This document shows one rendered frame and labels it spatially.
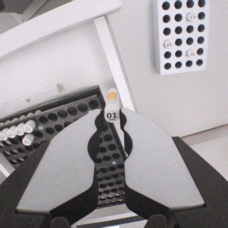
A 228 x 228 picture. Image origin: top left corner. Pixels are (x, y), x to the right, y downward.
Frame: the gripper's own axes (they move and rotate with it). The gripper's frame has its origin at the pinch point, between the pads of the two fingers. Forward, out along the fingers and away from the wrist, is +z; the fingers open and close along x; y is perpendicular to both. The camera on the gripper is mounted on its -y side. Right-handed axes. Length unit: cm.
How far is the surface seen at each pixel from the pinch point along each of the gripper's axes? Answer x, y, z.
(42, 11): -40, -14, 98
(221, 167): 20.9, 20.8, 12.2
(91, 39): -2.7, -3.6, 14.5
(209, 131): 24.7, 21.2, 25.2
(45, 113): -8.9, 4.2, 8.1
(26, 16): -50, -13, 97
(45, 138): -9.8, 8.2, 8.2
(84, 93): -4.0, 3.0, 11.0
